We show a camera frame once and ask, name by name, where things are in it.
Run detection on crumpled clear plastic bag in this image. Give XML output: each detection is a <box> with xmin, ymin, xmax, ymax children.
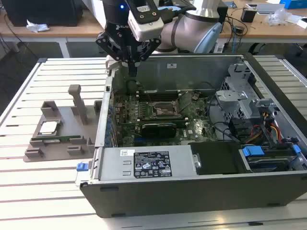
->
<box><xmin>265</xmin><ymin>8</ymin><xmax>293</xmax><ymax>26</ymax></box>

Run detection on white printer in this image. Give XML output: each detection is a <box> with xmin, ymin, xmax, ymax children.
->
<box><xmin>81</xmin><ymin>0</ymin><xmax>107</xmax><ymax>31</ymax></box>

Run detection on wooden desk with clutter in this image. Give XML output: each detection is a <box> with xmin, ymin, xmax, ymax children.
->
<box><xmin>217</xmin><ymin>0</ymin><xmax>307</xmax><ymax>45</ymax></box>

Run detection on locking lever wire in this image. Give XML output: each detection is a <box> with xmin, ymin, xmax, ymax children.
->
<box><xmin>155</xmin><ymin>106</ymin><xmax>177</xmax><ymax>115</ymax></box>

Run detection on hard disk in blue carrier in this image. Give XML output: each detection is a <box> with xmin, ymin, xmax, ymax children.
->
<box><xmin>238</xmin><ymin>145</ymin><xmax>300</xmax><ymax>173</ymax></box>

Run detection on grey case latch handle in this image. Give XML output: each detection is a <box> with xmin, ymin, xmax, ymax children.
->
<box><xmin>105</xmin><ymin>55</ymin><xmax>123</xmax><ymax>70</ymax></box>

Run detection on small black cube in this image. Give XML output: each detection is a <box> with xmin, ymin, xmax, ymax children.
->
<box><xmin>241</xmin><ymin>7</ymin><xmax>257</xmax><ymax>23</ymax></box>

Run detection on wooden desk with white legs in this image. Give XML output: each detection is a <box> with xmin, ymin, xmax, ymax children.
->
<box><xmin>0</xmin><ymin>9</ymin><xmax>107</xmax><ymax>58</ymax></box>

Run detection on black round cylinder part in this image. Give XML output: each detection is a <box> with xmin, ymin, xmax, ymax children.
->
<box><xmin>126</xmin><ymin>80</ymin><xmax>138</xmax><ymax>95</ymax></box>

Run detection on black graphics card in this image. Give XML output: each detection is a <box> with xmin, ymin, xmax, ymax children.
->
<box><xmin>141</xmin><ymin>122</ymin><xmax>177</xmax><ymax>139</ymax></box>

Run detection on black RAM slot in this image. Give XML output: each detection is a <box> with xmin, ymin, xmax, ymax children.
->
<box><xmin>138</xmin><ymin>90</ymin><xmax>180</xmax><ymax>102</ymax></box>

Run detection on black open PC case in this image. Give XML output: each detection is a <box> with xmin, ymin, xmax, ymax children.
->
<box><xmin>74</xmin><ymin>52</ymin><xmax>307</xmax><ymax>219</ymax></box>

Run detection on black connector block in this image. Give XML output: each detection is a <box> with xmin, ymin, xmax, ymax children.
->
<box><xmin>229</xmin><ymin>118</ymin><xmax>250</xmax><ymax>140</ymax></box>

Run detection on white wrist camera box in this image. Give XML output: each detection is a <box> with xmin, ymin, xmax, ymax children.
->
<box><xmin>126</xmin><ymin>0</ymin><xmax>165</xmax><ymax>42</ymax></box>

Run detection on large black box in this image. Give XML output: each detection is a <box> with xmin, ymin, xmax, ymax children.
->
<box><xmin>1</xmin><ymin>0</ymin><xmax>83</xmax><ymax>27</ymax></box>

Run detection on metal drive cage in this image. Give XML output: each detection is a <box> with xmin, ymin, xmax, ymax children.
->
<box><xmin>214</xmin><ymin>63</ymin><xmax>283</xmax><ymax>125</ymax></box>

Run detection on green RAM stick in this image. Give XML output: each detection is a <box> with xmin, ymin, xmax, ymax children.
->
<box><xmin>31</xmin><ymin>135</ymin><xmax>82</xmax><ymax>142</ymax></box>

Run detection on silver CPU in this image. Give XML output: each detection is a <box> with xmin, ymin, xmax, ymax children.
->
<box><xmin>39</xmin><ymin>121</ymin><xmax>59</xmax><ymax>135</ymax></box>

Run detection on black plastic shroud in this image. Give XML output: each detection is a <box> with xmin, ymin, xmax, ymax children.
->
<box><xmin>188</xmin><ymin>141</ymin><xmax>248</xmax><ymax>175</ymax></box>

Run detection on CPU socket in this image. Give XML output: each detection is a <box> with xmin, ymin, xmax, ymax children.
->
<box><xmin>152</xmin><ymin>102</ymin><xmax>179</xmax><ymax>118</ymax></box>

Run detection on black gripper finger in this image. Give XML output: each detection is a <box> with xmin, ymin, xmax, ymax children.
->
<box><xmin>132</xmin><ymin>37</ymin><xmax>162</xmax><ymax>77</ymax></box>
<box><xmin>95</xmin><ymin>30</ymin><xmax>133</xmax><ymax>77</ymax></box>

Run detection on silver power supply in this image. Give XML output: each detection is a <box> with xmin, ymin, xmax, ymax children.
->
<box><xmin>98</xmin><ymin>145</ymin><xmax>200</xmax><ymax>181</ymax></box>

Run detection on grey-brown parts rack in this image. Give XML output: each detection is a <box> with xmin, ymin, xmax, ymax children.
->
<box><xmin>23</xmin><ymin>84</ymin><xmax>103</xmax><ymax>163</ymax></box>

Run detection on crumpled white paper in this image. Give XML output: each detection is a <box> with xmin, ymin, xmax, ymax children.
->
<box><xmin>26</xmin><ymin>19</ymin><xmax>50</xmax><ymax>34</ymax></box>

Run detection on green motherboard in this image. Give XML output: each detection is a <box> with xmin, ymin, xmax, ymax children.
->
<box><xmin>112</xmin><ymin>91</ymin><xmax>218</xmax><ymax>148</ymax></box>

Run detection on white flat device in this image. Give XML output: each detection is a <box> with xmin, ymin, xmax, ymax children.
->
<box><xmin>244</xmin><ymin>2</ymin><xmax>286</xmax><ymax>15</ymax></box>

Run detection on red yellow wire bundle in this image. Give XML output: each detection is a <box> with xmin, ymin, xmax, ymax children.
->
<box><xmin>248</xmin><ymin>111</ymin><xmax>283</xmax><ymax>144</ymax></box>

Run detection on black camera cable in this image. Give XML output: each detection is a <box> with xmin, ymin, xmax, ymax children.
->
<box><xmin>162</xmin><ymin>6</ymin><xmax>197</xmax><ymax>24</ymax></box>

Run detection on blue cardboard box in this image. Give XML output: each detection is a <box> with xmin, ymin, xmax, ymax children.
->
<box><xmin>279</xmin><ymin>0</ymin><xmax>307</xmax><ymax>10</ymax></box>

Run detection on installed RAM stick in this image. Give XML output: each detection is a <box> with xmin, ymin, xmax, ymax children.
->
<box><xmin>141</xmin><ymin>115</ymin><xmax>187</xmax><ymax>123</ymax></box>

